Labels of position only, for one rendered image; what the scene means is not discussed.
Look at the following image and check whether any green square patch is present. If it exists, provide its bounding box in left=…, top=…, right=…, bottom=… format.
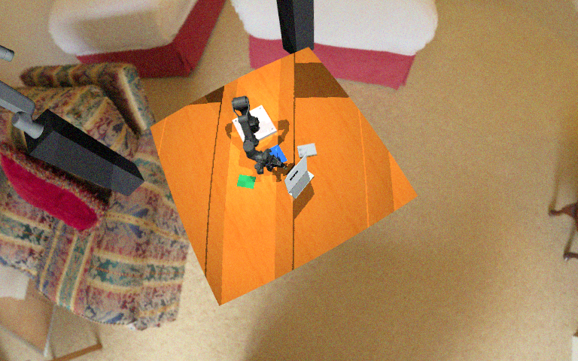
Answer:
left=237, top=174, right=256, bottom=189

